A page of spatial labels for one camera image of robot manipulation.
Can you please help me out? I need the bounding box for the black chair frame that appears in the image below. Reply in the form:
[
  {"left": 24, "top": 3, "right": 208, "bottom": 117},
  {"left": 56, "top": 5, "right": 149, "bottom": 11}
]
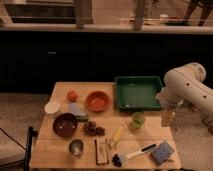
[{"left": 0, "top": 126, "right": 38, "bottom": 171}]

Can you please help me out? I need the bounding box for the small white bowl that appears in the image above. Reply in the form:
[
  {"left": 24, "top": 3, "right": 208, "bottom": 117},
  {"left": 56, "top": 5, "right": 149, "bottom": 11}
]
[{"left": 44, "top": 101, "right": 61, "bottom": 115}]

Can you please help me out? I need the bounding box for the orange bowl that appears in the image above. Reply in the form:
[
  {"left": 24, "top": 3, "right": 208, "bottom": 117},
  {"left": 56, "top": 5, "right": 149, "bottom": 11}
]
[{"left": 85, "top": 91, "right": 111, "bottom": 112}]

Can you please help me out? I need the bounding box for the yellow banana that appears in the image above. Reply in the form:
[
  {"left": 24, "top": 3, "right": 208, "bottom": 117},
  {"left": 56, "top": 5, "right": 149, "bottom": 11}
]
[{"left": 108, "top": 125, "right": 124, "bottom": 148}]

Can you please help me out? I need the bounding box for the bunch of dark grapes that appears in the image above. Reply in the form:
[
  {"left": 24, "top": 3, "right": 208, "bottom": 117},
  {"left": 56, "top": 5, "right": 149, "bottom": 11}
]
[{"left": 83, "top": 121, "right": 105, "bottom": 136}]

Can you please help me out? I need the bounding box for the small metal cup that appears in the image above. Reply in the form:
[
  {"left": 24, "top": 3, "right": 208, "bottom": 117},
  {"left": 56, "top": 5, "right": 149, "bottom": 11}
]
[{"left": 69, "top": 139, "right": 84, "bottom": 156}]

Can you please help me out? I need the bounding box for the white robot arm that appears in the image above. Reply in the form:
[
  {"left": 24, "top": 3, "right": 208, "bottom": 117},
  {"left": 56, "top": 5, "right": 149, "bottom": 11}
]
[{"left": 156, "top": 62, "right": 213, "bottom": 135}]

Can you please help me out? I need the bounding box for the brown chocolate bar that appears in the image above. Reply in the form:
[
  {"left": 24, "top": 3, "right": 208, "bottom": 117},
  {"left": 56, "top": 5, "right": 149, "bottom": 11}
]
[{"left": 95, "top": 138, "right": 109, "bottom": 165}]

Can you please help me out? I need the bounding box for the dark purple bowl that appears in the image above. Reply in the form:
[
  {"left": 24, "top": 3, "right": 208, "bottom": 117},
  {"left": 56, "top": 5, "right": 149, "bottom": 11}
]
[{"left": 53, "top": 113, "right": 78, "bottom": 138}]

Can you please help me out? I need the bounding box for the light blue cloth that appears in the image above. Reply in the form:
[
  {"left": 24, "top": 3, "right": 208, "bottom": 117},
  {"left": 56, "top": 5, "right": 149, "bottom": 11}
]
[{"left": 69, "top": 103, "right": 86, "bottom": 117}]

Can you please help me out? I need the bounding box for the white dish brush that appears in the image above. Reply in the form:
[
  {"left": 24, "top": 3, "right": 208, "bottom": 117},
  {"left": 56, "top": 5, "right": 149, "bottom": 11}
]
[{"left": 112, "top": 144, "right": 157, "bottom": 167}]

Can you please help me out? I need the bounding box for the green plastic tray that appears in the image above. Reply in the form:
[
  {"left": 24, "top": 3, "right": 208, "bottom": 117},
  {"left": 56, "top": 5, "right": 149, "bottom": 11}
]
[{"left": 115, "top": 76, "right": 163, "bottom": 111}]

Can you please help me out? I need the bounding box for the blue sponge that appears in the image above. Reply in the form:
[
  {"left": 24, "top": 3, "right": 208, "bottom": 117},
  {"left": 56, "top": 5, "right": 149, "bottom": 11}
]
[{"left": 151, "top": 141, "right": 174, "bottom": 165}]

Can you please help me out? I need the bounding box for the orange fruit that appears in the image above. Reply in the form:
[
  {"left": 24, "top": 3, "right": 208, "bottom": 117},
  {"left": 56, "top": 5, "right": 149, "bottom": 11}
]
[{"left": 67, "top": 91, "right": 78, "bottom": 102}]

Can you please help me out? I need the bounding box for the green cup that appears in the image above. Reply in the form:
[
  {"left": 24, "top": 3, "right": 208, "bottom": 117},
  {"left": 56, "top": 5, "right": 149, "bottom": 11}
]
[{"left": 130, "top": 112, "right": 145, "bottom": 130}]

